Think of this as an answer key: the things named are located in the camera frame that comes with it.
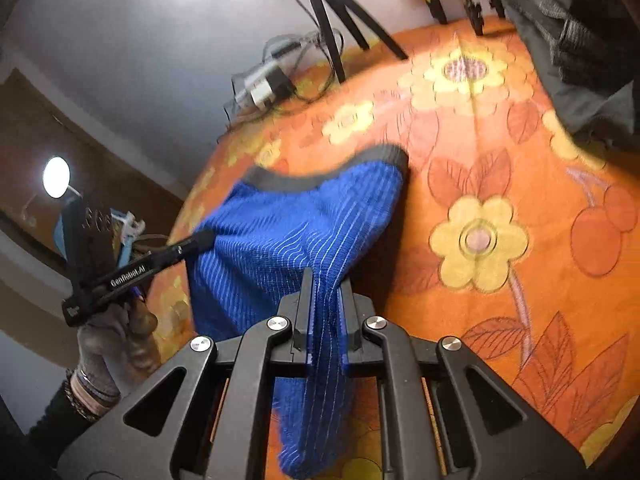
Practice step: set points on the person's left hand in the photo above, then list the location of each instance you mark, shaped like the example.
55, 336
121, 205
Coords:
117, 345

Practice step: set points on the round white lamp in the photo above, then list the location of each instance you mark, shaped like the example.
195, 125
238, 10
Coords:
56, 177

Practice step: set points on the orange floral bedsheet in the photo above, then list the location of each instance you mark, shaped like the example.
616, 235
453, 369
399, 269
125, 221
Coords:
475, 200

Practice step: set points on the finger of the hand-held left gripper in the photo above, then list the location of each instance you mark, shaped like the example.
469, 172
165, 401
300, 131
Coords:
182, 248

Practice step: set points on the blue striped pants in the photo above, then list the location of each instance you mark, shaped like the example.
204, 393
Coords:
300, 225

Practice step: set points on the person's left forearm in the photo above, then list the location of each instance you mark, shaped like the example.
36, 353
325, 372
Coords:
65, 415

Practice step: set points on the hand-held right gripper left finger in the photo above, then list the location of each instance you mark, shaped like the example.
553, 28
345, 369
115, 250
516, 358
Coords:
310, 320

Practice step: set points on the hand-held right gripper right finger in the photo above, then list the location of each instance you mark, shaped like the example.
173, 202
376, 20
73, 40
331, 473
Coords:
345, 335

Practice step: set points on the white power adapter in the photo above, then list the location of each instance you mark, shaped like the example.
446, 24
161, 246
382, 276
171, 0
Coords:
262, 85

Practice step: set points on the dark grey cloth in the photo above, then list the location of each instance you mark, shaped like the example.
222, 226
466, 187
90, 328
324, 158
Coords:
575, 45

